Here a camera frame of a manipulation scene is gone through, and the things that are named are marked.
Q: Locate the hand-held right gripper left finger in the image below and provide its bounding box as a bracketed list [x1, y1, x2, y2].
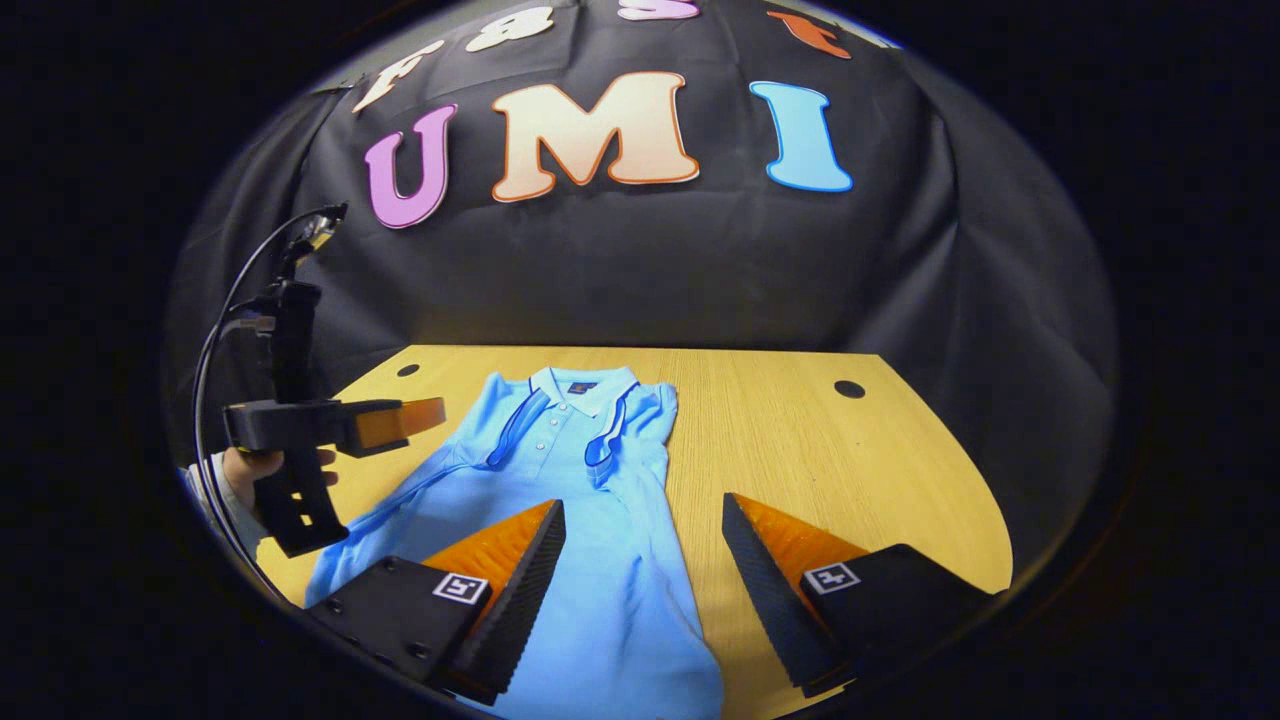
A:
[305, 500, 566, 706]

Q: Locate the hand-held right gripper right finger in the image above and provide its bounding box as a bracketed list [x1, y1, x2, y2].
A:
[722, 492, 996, 698]

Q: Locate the light blue T-shirt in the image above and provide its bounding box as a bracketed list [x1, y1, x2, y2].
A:
[305, 367, 723, 720]

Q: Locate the black cable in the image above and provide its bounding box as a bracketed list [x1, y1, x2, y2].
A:
[193, 205, 346, 601]

